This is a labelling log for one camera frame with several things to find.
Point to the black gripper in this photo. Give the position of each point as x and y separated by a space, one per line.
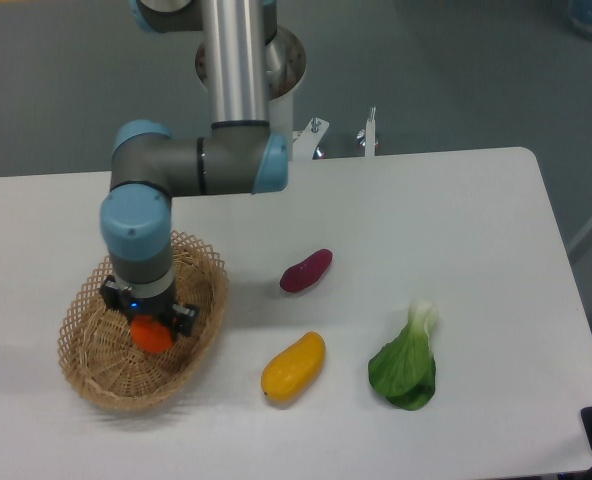
162 306

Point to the orange fruit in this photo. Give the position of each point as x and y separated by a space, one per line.
150 335

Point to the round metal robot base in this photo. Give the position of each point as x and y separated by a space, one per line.
291 62

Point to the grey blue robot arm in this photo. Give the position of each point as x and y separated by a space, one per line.
150 167

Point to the woven wicker basket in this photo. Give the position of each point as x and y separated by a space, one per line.
101 362

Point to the purple sweet potato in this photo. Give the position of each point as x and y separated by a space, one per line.
306 273

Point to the yellow mango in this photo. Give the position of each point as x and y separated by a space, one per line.
291 372

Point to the green bok choy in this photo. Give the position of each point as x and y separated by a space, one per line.
403 371

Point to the white metal bracket left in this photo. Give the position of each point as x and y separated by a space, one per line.
305 143

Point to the white metal bracket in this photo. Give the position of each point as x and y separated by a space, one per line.
305 143
367 137

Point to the white metal bracket right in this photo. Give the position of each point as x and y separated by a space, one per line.
367 137

